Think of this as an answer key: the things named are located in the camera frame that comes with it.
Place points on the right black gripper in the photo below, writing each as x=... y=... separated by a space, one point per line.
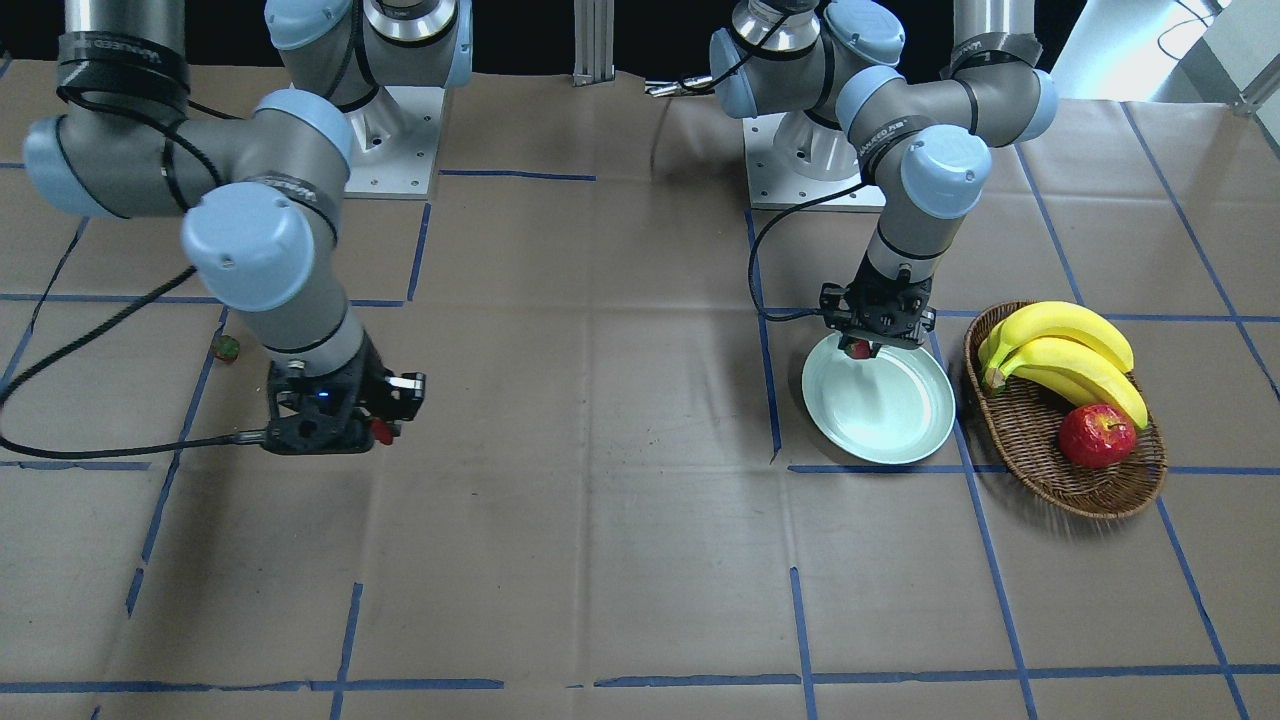
x=364 y=379

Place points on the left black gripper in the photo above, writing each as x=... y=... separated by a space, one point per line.
x=886 y=309

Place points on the red strawberry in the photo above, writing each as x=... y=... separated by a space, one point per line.
x=225 y=349
x=860 y=350
x=383 y=432

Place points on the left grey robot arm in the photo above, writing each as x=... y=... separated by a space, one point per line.
x=926 y=146

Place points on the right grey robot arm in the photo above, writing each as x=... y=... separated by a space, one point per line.
x=259 y=197

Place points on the light green plate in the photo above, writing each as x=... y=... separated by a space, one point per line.
x=894 y=409

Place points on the yellow banana bunch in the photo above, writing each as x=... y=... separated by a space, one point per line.
x=1070 y=343

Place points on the red apple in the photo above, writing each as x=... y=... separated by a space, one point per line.
x=1096 y=436

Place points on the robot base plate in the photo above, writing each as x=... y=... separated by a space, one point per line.
x=397 y=135
x=790 y=158

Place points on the aluminium profile post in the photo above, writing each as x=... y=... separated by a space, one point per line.
x=593 y=42

